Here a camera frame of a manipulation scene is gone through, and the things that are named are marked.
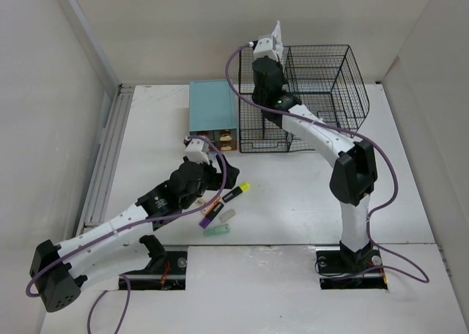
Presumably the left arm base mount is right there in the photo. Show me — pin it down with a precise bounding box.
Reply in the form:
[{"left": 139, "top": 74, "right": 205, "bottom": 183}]
[{"left": 125, "top": 248, "right": 188, "bottom": 291}]

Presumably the white instruction booklet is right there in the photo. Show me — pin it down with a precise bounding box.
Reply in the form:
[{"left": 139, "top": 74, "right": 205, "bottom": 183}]
[{"left": 272, "top": 21, "right": 284, "bottom": 64}]

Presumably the aluminium rail frame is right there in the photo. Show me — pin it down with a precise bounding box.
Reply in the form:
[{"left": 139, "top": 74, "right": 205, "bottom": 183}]
[{"left": 72, "top": 84, "right": 135, "bottom": 242}]

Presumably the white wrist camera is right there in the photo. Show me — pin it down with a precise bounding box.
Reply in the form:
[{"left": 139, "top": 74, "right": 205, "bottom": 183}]
[
  {"left": 184, "top": 136, "right": 210, "bottom": 164},
  {"left": 250, "top": 36, "right": 284, "bottom": 62}
]

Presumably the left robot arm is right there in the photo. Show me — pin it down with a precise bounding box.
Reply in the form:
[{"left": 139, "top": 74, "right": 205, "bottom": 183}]
[{"left": 26, "top": 155, "right": 240, "bottom": 313}]

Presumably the yellow black highlighter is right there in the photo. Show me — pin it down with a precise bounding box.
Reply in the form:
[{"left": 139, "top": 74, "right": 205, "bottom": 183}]
[{"left": 222, "top": 182, "right": 250, "bottom": 203}]

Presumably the teal mini drawer cabinet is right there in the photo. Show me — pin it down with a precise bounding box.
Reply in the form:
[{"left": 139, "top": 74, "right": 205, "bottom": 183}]
[{"left": 189, "top": 80, "right": 237, "bottom": 152}]

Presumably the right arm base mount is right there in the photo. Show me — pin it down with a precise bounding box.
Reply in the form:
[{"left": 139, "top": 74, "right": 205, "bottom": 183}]
[{"left": 314, "top": 246, "right": 388, "bottom": 290}]

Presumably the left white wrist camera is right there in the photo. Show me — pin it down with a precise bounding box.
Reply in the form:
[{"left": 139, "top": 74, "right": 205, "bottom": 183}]
[{"left": 184, "top": 136, "right": 210, "bottom": 164}]

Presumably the purple black highlighter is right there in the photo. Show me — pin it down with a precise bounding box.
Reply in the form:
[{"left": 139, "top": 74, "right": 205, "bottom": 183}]
[{"left": 199, "top": 201, "right": 224, "bottom": 229}]

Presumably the grey white eraser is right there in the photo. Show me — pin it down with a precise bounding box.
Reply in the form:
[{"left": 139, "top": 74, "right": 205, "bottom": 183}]
[{"left": 219, "top": 209, "right": 236, "bottom": 223}]

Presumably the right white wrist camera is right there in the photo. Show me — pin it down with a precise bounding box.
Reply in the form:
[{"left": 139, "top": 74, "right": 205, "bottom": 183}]
[{"left": 250, "top": 36, "right": 284, "bottom": 62}]

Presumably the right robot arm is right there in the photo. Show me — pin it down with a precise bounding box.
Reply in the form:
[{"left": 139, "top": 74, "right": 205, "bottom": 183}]
[{"left": 252, "top": 56, "right": 377, "bottom": 272}]

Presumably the black wire mesh organizer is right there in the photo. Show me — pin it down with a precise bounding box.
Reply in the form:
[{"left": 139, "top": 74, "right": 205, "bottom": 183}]
[{"left": 238, "top": 45, "right": 369, "bottom": 153}]

